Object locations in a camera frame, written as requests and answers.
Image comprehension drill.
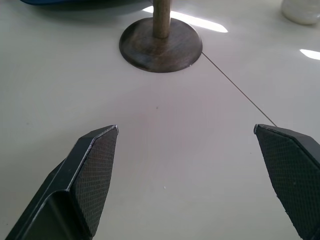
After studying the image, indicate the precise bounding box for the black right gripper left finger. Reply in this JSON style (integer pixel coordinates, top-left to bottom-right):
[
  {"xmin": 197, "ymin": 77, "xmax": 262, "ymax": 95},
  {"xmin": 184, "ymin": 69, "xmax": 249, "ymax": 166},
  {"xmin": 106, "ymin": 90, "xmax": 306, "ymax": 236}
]
[{"xmin": 4, "ymin": 124, "xmax": 120, "ymax": 240}]

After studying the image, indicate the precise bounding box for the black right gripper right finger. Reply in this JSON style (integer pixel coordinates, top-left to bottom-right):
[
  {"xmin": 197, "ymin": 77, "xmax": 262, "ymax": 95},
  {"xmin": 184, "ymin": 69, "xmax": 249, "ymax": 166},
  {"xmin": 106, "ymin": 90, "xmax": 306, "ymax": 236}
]
[{"xmin": 253, "ymin": 123, "xmax": 320, "ymax": 240}]

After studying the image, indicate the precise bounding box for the blue object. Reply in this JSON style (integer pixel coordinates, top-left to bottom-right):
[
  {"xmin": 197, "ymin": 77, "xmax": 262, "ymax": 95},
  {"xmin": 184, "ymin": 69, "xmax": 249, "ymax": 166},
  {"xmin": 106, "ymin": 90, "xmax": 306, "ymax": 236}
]
[{"xmin": 18, "ymin": 0, "xmax": 154, "ymax": 16}]

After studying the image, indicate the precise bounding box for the wooden stand with round base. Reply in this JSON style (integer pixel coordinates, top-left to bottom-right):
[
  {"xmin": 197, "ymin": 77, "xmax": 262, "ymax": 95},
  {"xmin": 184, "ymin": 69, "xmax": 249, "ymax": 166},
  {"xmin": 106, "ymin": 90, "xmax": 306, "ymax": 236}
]
[{"xmin": 118, "ymin": 0, "xmax": 203, "ymax": 74}]

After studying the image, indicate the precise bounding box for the white round object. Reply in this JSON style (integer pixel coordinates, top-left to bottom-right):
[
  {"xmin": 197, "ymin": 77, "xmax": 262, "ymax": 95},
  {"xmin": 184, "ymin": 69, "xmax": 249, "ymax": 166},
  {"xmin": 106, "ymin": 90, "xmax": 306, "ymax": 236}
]
[{"xmin": 281, "ymin": 0, "xmax": 320, "ymax": 25}]

